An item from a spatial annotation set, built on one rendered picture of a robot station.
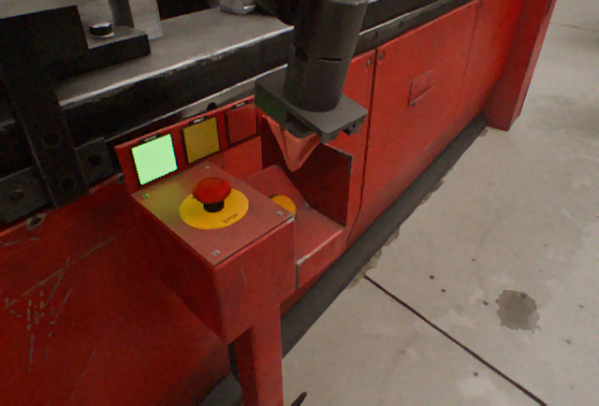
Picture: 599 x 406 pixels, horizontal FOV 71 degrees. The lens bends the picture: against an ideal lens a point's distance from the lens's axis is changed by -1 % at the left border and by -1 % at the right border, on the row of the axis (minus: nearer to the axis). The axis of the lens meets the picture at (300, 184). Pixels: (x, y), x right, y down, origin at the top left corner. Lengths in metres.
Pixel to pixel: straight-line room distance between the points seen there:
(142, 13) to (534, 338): 1.29
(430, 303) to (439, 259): 0.21
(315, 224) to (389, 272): 0.96
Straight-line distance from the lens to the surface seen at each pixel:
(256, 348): 0.64
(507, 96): 2.48
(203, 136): 0.52
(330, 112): 0.41
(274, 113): 0.42
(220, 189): 0.43
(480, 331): 1.41
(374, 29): 0.99
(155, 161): 0.50
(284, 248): 0.45
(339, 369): 1.24
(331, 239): 0.53
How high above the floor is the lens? 1.05
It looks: 35 degrees down
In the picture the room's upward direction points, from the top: straight up
